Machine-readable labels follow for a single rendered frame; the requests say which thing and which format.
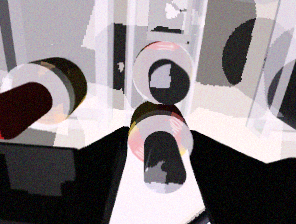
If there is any black flat bar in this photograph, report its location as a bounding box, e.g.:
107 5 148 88
190 211 209 224

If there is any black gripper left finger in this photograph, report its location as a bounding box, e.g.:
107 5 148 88
0 126 129 224

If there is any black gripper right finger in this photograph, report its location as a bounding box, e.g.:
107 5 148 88
189 130 296 224

